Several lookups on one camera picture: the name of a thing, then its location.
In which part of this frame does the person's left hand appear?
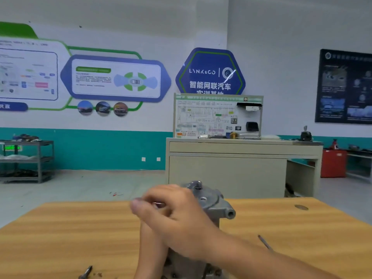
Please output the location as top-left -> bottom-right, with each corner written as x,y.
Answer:
135,220 -> 171,271

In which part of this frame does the blue hexagon wall sign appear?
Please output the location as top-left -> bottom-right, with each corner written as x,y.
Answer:
176,47 -> 246,95

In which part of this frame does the dark wall poster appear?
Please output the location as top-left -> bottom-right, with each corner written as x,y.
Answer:
315,48 -> 372,125

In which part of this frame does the round photo wall decal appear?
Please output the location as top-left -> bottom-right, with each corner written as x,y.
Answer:
113,102 -> 129,117
77,100 -> 94,115
95,101 -> 112,116

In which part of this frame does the white infographic wall panel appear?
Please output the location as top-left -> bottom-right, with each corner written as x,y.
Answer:
0,36 -> 60,103

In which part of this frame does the grey metal compressor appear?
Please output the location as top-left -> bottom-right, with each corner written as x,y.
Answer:
162,181 -> 237,279

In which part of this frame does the beige workbench cabinet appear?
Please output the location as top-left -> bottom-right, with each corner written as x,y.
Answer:
165,138 -> 324,199

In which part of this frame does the blue rounded infographic panel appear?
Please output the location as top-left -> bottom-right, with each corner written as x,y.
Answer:
60,52 -> 172,103

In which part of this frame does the small black device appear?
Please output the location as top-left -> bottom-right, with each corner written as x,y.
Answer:
299,126 -> 313,142

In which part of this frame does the red cabinet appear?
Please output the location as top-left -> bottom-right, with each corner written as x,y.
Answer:
320,149 -> 349,178

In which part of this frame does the white wiring display board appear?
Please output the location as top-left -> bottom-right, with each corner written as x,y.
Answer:
172,93 -> 264,140

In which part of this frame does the grey metal shelf cart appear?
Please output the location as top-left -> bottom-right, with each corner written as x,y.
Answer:
0,136 -> 55,184

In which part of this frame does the person's right hand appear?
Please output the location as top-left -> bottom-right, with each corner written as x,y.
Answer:
129,183 -> 226,263

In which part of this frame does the yellow handled screwdriver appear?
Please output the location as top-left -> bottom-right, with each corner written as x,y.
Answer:
258,234 -> 274,251

